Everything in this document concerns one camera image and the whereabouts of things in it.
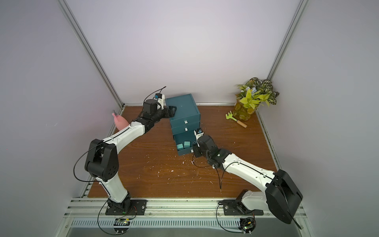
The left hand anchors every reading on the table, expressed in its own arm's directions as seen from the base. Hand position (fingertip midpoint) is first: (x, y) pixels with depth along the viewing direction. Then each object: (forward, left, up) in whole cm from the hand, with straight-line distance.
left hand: (174, 107), depth 89 cm
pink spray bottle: (-2, +39, -14) cm, 41 cm away
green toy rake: (+11, -40, -21) cm, 46 cm away
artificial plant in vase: (+6, -47, +3) cm, 47 cm away
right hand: (-20, -14, -7) cm, 25 cm away
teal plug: (-17, -3, -19) cm, 26 cm away
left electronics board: (-58, +23, -25) cm, 67 cm away
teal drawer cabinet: (-9, -7, -3) cm, 12 cm away
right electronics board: (-57, -39, -23) cm, 73 cm away
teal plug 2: (-15, -8, -19) cm, 26 cm away
